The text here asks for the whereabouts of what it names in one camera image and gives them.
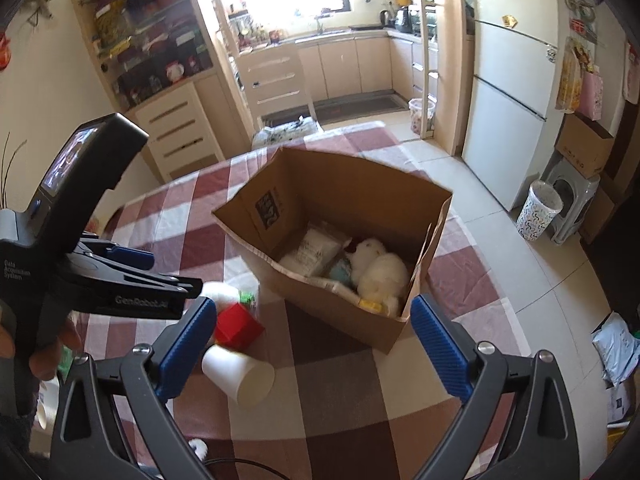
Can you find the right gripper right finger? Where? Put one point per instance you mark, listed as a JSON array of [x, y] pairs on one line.
[[538, 439]]

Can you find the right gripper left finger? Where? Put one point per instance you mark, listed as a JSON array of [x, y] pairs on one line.
[[88, 440]]

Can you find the white paper cup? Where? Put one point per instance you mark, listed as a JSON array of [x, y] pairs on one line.
[[245, 380]]

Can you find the white plush cat toy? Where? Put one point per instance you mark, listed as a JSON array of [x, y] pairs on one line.
[[380, 277]]

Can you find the clear bag of white powder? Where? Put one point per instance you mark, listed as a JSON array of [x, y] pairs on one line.
[[317, 249]]

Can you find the person left hand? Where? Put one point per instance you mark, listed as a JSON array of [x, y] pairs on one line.
[[44, 362]]

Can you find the grey plastic mail bag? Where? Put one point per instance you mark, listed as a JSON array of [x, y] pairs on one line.
[[617, 347]]

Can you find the red toy block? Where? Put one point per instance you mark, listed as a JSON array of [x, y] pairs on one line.
[[236, 329]]

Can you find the patterned white waste bin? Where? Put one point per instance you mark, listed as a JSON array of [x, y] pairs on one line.
[[542, 205]]

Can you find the grey plastic stool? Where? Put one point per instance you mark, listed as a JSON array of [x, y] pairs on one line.
[[577, 194]]

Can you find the wooden display shelf cabinet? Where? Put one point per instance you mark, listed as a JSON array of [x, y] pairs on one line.
[[140, 48]]

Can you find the brown cardboard box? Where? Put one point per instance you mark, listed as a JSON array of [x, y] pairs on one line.
[[349, 199]]

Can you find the white chair with cushion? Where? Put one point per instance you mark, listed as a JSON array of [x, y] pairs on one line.
[[273, 81]]

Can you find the cardboard box on stool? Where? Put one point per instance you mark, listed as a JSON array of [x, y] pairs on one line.
[[585, 144]]

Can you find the white refrigerator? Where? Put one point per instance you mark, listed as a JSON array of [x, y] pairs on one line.
[[515, 45]]

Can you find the pink gift bag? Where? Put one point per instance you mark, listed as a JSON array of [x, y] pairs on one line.
[[591, 98]]

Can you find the kitchen base cabinets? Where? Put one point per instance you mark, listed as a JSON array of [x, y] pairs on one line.
[[350, 62]]

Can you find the small kitchen waste basket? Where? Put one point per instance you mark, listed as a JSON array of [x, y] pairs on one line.
[[422, 112]]

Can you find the dark kitchen floor mat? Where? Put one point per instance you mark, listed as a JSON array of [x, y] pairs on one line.
[[355, 107]]

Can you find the red paper wall decoration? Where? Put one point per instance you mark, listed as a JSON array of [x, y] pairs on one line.
[[5, 51]]

